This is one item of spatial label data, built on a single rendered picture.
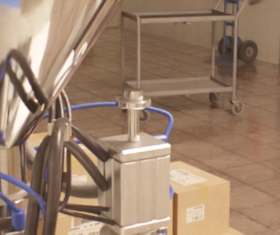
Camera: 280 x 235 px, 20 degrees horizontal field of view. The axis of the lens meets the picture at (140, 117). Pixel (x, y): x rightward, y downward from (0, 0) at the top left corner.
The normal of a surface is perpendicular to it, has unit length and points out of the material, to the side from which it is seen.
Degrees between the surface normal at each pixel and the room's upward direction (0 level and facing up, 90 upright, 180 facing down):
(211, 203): 90
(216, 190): 90
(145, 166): 90
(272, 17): 90
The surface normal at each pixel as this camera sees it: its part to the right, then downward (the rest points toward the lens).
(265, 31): -0.87, 0.12
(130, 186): 0.49, 0.21
